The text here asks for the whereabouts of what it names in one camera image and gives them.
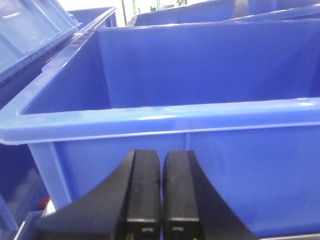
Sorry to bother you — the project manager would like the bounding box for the blue bin behind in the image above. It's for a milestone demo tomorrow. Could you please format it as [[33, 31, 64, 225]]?
[[127, 0, 320, 27]]

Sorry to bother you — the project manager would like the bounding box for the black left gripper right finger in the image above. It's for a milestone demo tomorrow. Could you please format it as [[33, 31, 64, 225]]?
[[162, 150, 258, 240]]

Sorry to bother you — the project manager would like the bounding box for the blue bin front middle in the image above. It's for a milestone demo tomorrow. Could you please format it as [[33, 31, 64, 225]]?
[[0, 18, 320, 237]]

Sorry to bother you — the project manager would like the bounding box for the light blue bin upper left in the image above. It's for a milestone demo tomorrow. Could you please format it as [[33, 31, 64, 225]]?
[[0, 0, 80, 85]]

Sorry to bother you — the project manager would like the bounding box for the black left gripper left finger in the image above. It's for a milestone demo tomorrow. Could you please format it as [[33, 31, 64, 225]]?
[[35, 149, 161, 240]]

